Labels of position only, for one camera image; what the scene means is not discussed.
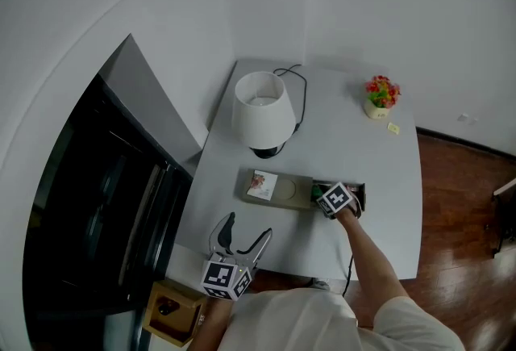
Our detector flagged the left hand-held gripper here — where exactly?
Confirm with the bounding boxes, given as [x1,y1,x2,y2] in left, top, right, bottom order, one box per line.
[200,211,274,302]

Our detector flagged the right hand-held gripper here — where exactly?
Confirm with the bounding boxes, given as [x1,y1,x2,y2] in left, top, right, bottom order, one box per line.
[316,181,363,220]

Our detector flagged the white printed paper packet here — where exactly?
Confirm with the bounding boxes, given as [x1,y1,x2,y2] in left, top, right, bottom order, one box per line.
[246,170,279,201]

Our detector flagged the olive drawer box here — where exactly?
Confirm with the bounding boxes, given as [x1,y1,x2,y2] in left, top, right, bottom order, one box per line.
[241,168,367,213]

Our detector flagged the person's right forearm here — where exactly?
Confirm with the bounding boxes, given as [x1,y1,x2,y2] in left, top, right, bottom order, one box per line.
[334,207,410,318]

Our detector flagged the person's left forearm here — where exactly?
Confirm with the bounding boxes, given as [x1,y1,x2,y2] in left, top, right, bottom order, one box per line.
[197,296,235,351]

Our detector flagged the yellow wooden floor box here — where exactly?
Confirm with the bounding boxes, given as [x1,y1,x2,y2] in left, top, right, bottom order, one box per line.
[141,278,207,349]

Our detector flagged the person's white shirt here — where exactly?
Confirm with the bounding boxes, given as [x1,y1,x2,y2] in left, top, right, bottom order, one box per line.
[219,286,467,351]

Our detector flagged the potted red flower plant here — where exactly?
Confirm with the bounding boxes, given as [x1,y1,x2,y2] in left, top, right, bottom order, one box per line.
[364,74,402,120]

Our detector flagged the white table lamp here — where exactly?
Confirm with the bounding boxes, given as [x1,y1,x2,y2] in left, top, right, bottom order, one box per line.
[231,70,298,160]

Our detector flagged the black glass cabinet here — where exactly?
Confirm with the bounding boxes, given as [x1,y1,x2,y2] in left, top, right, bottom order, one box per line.
[22,73,194,351]

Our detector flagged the black hanging cable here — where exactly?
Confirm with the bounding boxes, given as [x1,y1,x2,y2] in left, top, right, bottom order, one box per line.
[341,254,355,298]

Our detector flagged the black lamp cable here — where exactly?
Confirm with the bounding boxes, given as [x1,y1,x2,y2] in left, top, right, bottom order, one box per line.
[273,64,308,136]

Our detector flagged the wooden table with black frame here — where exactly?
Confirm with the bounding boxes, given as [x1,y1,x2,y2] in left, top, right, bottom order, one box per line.
[492,178,516,257]

